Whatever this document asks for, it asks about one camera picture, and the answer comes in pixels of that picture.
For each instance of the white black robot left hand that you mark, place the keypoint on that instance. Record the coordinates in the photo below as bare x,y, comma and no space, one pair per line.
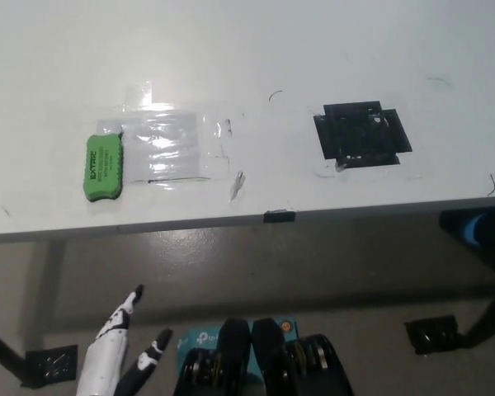
103,363

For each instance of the green whiteboard eraser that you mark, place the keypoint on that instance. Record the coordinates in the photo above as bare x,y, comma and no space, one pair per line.
104,167

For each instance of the black desk leg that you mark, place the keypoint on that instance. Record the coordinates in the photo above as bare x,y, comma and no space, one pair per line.
2,348
488,317

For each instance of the black robot body blocks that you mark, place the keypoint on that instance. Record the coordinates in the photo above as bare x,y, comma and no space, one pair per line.
268,359

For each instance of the black left floor plate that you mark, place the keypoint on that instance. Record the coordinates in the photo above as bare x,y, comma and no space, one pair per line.
51,365

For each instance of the teal router box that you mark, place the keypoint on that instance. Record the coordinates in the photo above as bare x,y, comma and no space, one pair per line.
202,339

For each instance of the small clear tape scrap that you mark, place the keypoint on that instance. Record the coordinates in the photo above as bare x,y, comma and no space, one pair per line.
236,187

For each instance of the clear tape patch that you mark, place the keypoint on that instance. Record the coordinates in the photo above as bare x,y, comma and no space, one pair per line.
173,140

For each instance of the black table foot plate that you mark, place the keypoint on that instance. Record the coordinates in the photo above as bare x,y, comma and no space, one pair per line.
433,335

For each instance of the black tape square patch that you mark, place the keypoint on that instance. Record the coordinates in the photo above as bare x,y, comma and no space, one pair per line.
359,138

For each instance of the black object with blue patch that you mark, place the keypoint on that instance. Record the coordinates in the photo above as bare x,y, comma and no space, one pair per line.
484,237

